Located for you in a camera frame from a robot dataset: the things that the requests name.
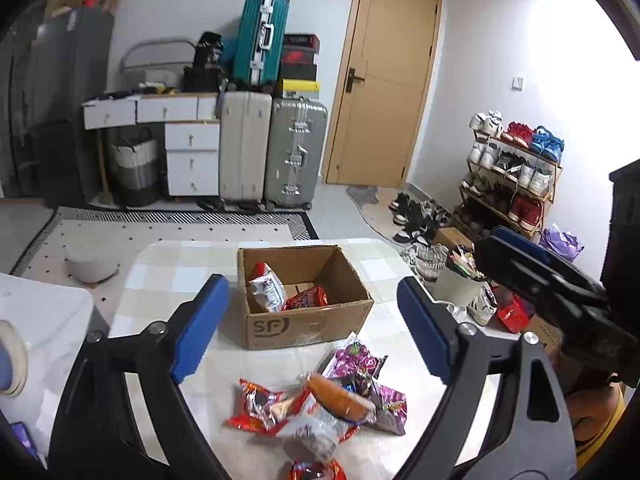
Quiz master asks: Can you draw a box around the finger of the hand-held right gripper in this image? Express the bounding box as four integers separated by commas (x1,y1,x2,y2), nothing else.
474,226,613,321

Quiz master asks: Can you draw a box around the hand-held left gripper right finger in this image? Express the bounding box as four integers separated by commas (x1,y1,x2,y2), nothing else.
396,276,578,480

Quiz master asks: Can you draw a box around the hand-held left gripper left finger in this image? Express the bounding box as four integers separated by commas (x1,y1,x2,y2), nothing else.
47,274,231,480

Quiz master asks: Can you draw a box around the purple grape candy packet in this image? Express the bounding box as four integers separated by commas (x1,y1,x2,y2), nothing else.
322,332,388,386

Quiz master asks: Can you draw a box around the dark purple candy packet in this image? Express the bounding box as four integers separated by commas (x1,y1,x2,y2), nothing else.
350,377,408,436

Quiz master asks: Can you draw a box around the orange cookie packet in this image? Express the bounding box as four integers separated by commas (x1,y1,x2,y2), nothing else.
225,379,296,433

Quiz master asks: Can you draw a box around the brown cardboard box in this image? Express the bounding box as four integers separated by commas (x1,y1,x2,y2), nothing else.
236,245,375,351

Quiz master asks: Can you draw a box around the bread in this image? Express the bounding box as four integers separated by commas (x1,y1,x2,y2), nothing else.
306,372,377,423

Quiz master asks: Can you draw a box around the white red crinkled snack packet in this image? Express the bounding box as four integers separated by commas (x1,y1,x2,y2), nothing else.
275,392,361,461

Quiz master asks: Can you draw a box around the red round-print snack packet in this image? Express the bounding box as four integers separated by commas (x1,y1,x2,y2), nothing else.
290,457,347,480

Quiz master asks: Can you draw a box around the person's right hand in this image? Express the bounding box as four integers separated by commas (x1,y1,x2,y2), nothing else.
562,352,622,443

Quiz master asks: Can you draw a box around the purple bag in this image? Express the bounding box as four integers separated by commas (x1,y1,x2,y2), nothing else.
539,225,583,263

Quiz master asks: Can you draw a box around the red paper bag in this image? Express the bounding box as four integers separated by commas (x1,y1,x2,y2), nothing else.
496,292,530,333

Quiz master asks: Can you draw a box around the white waste bin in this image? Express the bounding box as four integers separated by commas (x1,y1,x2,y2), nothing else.
432,247,488,308

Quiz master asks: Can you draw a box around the white sneaker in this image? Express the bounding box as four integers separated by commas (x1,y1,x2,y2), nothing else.
467,287,498,326

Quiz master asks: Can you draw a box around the small cardboard box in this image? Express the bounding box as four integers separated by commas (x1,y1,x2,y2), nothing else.
434,227,473,253

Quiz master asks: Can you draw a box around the printed cardboard box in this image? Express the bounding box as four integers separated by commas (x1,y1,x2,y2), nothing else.
525,315,563,353

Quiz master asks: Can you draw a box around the wooden shoe rack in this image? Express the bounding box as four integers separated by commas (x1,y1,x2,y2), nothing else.
459,127,563,241

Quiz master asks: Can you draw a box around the shoe rack with shoes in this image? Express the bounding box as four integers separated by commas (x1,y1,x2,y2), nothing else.
462,110,566,231

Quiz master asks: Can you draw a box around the patterned grey white rug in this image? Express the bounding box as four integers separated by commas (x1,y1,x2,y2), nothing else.
12,205,318,291

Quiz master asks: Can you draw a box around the pile of dark shoes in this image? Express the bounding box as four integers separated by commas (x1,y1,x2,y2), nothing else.
390,191,453,281

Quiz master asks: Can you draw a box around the white round tub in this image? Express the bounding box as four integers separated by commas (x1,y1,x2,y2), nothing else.
66,247,120,283

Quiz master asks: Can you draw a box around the grey doormat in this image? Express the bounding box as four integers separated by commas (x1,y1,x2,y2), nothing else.
346,185,379,208

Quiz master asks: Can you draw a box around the white drawer cabinet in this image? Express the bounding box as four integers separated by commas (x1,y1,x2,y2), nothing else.
164,122,221,197

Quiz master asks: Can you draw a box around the grey white laundry basket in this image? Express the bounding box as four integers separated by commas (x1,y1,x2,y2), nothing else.
109,127,160,207

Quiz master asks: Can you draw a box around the beige suitcase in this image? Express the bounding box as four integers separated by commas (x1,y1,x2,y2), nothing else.
219,91,273,206

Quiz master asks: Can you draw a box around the roll of tape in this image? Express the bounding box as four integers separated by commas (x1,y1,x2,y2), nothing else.
0,320,28,397

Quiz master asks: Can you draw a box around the silver suitcase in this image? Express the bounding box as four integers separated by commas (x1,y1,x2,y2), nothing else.
264,97,328,211

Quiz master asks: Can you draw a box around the white desk with drawers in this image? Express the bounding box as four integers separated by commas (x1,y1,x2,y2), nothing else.
82,91,221,131

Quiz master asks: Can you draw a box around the wooden door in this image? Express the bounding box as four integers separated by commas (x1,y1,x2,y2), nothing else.
322,0,443,188

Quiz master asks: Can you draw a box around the grey fabric wardrobe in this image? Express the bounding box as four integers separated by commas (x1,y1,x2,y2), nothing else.
0,7,116,206

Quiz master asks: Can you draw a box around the yellow white shoe box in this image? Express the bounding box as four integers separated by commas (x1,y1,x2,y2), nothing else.
276,79,321,100

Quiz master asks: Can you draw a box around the plain black shoe box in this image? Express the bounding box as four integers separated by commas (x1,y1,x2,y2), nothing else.
279,62,318,82

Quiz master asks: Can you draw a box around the black printed bag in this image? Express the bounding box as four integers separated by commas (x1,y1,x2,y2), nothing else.
182,31,226,93

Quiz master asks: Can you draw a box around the teal suitcase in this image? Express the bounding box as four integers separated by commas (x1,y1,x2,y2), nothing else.
234,0,291,86

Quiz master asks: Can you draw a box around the black shoe box red label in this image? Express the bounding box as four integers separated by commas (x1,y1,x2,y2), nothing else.
283,33,321,51

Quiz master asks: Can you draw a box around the grey metal tube frame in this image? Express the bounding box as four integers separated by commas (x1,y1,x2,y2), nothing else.
122,37,196,75

